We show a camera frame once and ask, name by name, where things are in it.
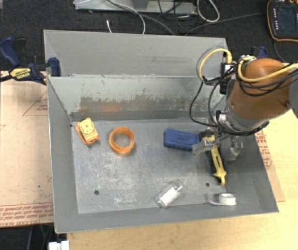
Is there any blue sponge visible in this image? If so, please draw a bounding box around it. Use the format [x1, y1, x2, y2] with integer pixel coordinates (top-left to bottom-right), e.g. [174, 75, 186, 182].
[163, 128, 201, 152]

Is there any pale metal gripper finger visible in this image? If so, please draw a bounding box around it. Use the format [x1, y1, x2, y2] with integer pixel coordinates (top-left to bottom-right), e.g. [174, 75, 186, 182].
[191, 139, 220, 155]

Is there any brown cardboard board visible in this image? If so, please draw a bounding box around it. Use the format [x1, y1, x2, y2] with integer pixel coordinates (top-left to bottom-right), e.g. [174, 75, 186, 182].
[0, 70, 287, 229]

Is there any grey metal bin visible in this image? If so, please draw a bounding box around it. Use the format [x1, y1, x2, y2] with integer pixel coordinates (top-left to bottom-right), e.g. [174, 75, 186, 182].
[43, 29, 280, 234]

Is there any orange ring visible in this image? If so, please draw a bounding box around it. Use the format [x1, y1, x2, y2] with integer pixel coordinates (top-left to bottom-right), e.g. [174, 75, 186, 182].
[108, 127, 135, 155]

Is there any clear plastic bottle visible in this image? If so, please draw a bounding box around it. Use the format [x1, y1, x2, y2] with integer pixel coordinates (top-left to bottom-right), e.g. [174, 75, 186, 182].
[155, 180, 188, 209]

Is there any yellow and black utility knife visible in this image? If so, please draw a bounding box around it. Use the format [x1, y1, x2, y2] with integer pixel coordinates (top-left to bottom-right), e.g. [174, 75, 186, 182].
[199, 131, 227, 186]

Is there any yellow toy clock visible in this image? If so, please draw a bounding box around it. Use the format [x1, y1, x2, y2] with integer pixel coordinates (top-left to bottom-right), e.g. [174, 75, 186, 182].
[76, 117, 100, 146]

